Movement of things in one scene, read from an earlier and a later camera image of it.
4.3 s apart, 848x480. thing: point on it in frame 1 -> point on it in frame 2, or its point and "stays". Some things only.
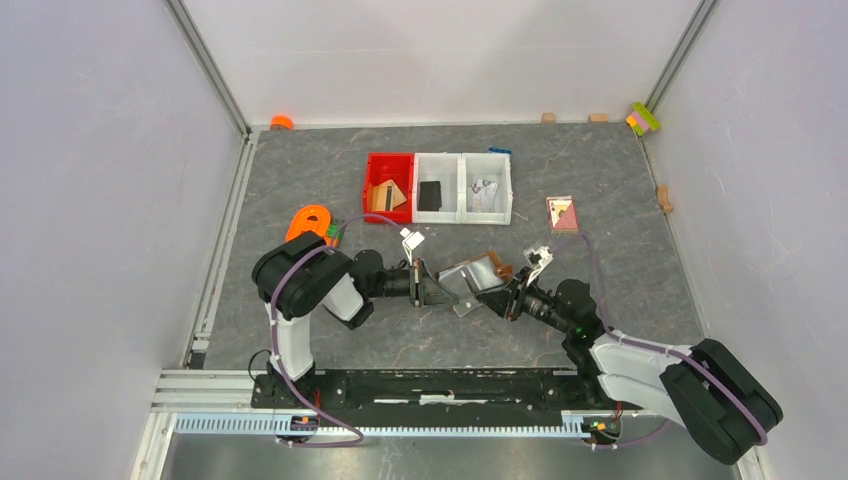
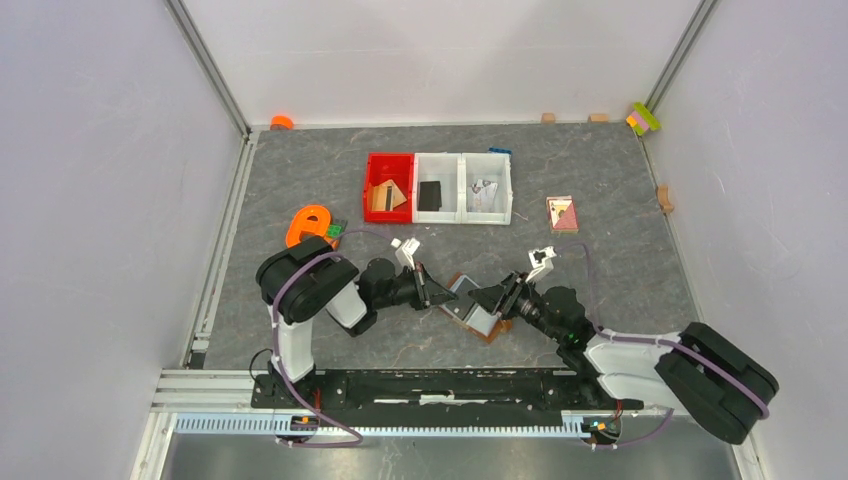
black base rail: (436, 398) stays
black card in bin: (429, 196) stays
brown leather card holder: (483, 271) -> (472, 314)
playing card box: (562, 214) stays
